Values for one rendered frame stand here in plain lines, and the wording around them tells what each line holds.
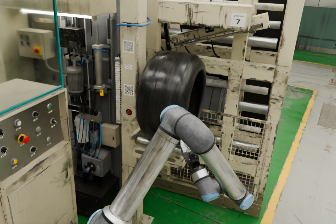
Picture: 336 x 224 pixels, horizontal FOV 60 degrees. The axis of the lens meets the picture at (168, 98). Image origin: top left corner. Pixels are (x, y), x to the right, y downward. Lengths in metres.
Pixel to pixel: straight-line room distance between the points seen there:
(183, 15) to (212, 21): 0.20
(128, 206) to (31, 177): 0.68
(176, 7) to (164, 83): 0.57
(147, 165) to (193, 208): 1.58
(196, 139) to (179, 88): 0.49
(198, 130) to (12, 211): 1.10
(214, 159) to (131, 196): 0.40
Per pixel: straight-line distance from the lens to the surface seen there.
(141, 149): 1.96
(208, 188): 1.63
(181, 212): 2.78
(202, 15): 1.93
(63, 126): 1.99
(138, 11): 1.80
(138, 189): 1.33
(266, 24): 2.02
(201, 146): 1.21
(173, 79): 1.63
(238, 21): 1.89
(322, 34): 10.81
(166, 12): 2.00
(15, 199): 1.80
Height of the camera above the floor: 1.89
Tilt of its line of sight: 22 degrees down
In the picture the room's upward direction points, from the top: 3 degrees clockwise
